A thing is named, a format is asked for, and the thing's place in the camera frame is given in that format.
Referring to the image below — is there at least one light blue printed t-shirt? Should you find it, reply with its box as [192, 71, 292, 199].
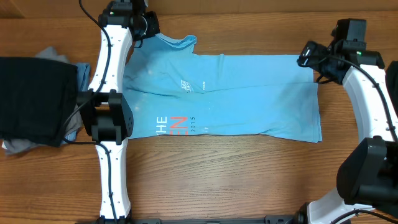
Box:
[123, 34, 322, 143]

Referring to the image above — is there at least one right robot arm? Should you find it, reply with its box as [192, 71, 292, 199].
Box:
[284, 18, 397, 223]

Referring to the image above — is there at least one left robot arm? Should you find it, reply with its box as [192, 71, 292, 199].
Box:
[76, 0, 160, 223]

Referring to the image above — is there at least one black t-shirt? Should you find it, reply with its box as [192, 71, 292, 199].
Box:
[386, 61, 398, 114]

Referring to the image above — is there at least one folded grey garment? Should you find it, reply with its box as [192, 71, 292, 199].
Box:
[2, 46, 84, 156]

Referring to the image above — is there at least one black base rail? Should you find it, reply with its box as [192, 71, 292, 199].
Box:
[74, 214, 351, 224]

